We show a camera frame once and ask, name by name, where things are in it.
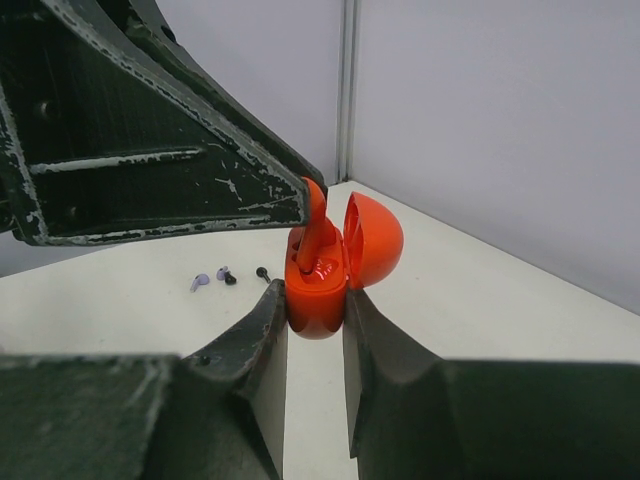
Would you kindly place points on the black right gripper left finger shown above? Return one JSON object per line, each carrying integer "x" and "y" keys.
{"x": 218, "y": 413}

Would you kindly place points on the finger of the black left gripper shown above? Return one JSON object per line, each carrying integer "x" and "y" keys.
{"x": 145, "y": 26}
{"x": 99, "y": 145}

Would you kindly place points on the black earbud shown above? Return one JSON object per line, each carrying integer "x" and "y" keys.
{"x": 262, "y": 273}
{"x": 229, "y": 279}

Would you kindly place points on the aluminium frame post left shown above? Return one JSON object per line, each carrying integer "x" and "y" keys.
{"x": 346, "y": 101}

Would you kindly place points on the lilac earbud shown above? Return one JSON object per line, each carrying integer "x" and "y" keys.
{"x": 199, "y": 280}
{"x": 222, "y": 273}

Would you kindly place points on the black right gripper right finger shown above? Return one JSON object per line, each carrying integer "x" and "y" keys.
{"x": 412, "y": 414}

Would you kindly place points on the orange charging case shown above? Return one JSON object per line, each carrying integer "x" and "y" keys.
{"x": 364, "y": 251}

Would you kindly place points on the orange earbud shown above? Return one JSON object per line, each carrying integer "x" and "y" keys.
{"x": 314, "y": 236}

